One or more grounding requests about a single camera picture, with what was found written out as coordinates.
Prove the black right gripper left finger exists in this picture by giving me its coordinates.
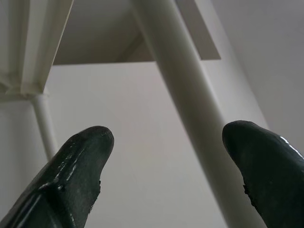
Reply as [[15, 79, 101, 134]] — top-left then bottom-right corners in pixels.
[[0, 125, 114, 228]]

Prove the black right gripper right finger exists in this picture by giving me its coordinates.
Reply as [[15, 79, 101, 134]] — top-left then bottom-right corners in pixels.
[[222, 120, 304, 228]]

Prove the white plastic table leg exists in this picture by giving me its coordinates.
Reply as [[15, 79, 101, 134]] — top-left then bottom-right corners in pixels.
[[32, 94, 58, 163], [132, 0, 240, 228]]

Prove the white plastic table top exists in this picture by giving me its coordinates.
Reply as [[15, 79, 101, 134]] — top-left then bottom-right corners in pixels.
[[0, 0, 75, 98]]

